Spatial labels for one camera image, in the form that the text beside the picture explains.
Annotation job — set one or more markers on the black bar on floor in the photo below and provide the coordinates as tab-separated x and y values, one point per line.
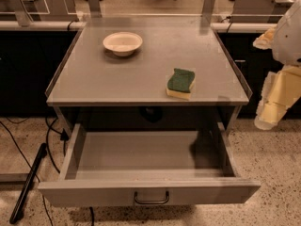
17	212

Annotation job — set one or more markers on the grey metal cabinet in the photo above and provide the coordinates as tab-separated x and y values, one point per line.
93	76

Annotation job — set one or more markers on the black drawer handle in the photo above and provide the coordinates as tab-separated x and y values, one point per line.
151	198

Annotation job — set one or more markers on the left metal post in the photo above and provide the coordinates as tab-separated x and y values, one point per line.
21	14

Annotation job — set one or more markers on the green and yellow sponge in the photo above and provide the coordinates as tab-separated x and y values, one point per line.
180	84

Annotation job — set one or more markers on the centre-left metal post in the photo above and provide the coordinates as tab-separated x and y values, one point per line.
95	9

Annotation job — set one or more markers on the white paper bowl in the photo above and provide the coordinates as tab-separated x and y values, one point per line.
122	44

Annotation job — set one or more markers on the right metal post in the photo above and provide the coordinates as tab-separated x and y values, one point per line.
208	9

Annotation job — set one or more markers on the open grey top drawer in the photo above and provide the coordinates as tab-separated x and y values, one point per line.
107	168

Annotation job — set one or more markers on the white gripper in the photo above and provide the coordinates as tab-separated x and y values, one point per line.
289	40

